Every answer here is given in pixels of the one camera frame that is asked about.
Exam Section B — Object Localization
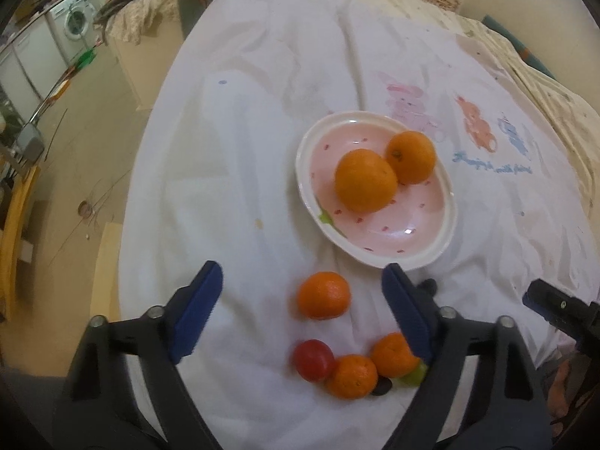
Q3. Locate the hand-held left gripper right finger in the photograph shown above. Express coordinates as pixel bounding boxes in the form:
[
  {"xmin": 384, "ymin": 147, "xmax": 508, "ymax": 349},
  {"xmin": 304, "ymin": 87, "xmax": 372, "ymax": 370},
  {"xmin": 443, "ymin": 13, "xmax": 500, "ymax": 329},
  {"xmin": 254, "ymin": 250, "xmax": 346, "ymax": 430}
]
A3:
[{"xmin": 381, "ymin": 262, "xmax": 551, "ymax": 450}]

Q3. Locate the cream floral bed cover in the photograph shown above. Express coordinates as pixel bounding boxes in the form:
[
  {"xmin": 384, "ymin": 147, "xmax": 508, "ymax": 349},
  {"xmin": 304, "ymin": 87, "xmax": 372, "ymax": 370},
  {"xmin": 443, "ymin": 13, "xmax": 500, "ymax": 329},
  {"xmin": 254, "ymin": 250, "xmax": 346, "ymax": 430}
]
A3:
[{"xmin": 276, "ymin": 0, "xmax": 600, "ymax": 212}]

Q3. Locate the yellow wooden frame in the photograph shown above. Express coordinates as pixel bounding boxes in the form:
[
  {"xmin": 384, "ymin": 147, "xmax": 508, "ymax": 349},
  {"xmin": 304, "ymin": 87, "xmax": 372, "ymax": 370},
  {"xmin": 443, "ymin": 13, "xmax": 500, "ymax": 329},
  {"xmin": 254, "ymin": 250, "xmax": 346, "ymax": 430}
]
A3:
[{"xmin": 0, "ymin": 164, "xmax": 41, "ymax": 320}]

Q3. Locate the white base cabinet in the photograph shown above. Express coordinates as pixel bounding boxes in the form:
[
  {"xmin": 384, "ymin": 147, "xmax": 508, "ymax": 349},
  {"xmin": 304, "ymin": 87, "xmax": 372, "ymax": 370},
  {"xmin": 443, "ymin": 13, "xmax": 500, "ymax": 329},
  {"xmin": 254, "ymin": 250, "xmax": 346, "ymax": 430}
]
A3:
[{"xmin": 0, "ymin": 23, "xmax": 62, "ymax": 118}]

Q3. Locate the red cherry tomato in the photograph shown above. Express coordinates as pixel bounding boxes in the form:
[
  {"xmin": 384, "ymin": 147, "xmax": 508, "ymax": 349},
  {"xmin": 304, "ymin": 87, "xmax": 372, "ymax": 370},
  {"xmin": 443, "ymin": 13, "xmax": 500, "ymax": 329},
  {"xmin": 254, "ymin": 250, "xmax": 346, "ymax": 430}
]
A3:
[{"xmin": 294, "ymin": 339, "xmax": 336, "ymax": 383}]

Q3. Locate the person's bare leg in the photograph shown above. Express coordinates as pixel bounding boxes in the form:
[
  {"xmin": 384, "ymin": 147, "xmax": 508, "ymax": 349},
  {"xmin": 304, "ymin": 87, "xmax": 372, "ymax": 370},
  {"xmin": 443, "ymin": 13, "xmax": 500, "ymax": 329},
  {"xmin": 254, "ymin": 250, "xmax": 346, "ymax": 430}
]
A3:
[{"xmin": 547, "ymin": 361, "xmax": 578, "ymax": 432}]

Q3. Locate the white washing machine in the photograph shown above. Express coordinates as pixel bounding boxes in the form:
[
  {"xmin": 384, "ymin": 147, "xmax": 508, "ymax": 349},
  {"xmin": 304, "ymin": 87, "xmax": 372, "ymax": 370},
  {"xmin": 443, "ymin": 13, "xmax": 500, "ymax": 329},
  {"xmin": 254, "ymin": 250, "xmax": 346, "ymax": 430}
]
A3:
[{"xmin": 47, "ymin": 0, "xmax": 101, "ymax": 64}]

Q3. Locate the white animal print blanket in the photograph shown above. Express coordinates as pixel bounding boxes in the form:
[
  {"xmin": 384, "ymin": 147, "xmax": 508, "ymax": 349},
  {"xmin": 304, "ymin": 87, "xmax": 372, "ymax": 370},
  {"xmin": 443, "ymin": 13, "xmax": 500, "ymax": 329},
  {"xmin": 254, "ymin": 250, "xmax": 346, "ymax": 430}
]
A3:
[{"xmin": 117, "ymin": 0, "xmax": 594, "ymax": 450}]

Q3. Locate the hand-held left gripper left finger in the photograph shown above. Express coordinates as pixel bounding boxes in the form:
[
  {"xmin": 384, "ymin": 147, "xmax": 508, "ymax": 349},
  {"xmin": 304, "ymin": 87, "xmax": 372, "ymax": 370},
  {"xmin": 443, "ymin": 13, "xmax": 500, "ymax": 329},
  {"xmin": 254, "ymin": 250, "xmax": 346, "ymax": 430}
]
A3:
[{"xmin": 51, "ymin": 260, "xmax": 223, "ymax": 450}]

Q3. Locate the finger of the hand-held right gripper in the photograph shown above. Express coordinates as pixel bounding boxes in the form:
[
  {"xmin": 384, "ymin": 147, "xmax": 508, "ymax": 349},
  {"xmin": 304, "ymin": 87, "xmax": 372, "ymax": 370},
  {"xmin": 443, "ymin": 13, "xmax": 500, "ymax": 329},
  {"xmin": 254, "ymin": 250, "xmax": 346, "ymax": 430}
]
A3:
[{"xmin": 522, "ymin": 279, "xmax": 600, "ymax": 352}]

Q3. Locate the green grape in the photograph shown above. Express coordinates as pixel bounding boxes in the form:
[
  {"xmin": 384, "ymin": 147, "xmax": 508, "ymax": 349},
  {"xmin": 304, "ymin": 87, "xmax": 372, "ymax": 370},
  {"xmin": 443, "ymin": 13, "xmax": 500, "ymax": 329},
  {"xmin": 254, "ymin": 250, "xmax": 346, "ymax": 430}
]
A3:
[{"xmin": 393, "ymin": 362, "xmax": 429, "ymax": 387}]

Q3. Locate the grey dustpan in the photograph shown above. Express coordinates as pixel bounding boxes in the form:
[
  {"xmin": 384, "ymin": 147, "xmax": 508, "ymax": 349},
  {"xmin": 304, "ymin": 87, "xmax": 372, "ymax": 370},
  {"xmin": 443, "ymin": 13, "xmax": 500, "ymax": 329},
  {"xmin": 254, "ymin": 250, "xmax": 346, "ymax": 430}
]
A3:
[{"xmin": 16, "ymin": 124, "xmax": 45, "ymax": 165}]

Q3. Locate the teal pillow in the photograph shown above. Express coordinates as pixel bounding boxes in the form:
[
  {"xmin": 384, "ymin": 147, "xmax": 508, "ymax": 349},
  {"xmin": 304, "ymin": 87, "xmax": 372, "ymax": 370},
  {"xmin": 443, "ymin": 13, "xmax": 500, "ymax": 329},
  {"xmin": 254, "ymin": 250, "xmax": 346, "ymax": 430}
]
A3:
[{"xmin": 483, "ymin": 15, "xmax": 558, "ymax": 80}]

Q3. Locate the beige knit throw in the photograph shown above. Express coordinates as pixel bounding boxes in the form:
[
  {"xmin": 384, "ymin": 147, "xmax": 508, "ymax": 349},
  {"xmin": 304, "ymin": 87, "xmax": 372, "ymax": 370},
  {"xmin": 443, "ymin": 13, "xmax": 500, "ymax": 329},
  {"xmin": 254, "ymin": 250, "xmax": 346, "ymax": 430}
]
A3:
[{"xmin": 100, "ymin": 0, "xmax": 181, "ymax": 45}]

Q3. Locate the green broom head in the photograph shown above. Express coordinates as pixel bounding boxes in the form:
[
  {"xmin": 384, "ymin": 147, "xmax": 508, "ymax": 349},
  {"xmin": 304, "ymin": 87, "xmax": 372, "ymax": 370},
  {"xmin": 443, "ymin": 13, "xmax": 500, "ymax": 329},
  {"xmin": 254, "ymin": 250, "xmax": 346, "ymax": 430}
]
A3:
[{"xmin": 72, "ymin": 49, "xmax": 99, "ymax": 72}]

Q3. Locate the small mandarin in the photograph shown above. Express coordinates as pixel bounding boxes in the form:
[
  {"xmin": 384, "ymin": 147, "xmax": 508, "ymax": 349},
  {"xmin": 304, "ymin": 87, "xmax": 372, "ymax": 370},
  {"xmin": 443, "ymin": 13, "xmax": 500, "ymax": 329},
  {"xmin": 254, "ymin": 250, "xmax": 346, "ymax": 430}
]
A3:
[
  {"xmin": 370, "ymin": 332, "xmax": 422, "ymax": 379},
  {"xmin": 325, "ymin": 354, "xmax": 379, "ymax": 401},
  {"xmin": 297, "ymin": 271, "xmax": 352, "ymax": 321}
]

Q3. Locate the large orange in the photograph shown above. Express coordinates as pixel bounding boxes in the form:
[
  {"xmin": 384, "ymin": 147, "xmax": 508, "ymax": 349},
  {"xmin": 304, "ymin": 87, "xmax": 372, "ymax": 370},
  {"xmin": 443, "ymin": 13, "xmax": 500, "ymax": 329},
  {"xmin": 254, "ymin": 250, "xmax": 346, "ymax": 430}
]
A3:
[
  {"xmin": 385, "ymin": 130, "xmax": 438, "ymax": 185},
  {"xmin": 334, "ymin": 148, "xmax": 399, "ymax": 214}
]

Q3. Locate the pink dotted oval plate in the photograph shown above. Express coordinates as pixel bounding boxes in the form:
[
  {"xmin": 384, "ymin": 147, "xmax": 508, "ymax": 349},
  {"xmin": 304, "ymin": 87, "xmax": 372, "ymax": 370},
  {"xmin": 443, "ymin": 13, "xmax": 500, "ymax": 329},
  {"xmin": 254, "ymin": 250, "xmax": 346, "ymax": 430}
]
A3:
[{"xmin": 294, "ymin": 110, "xmax": 459, "ymax": 271}]

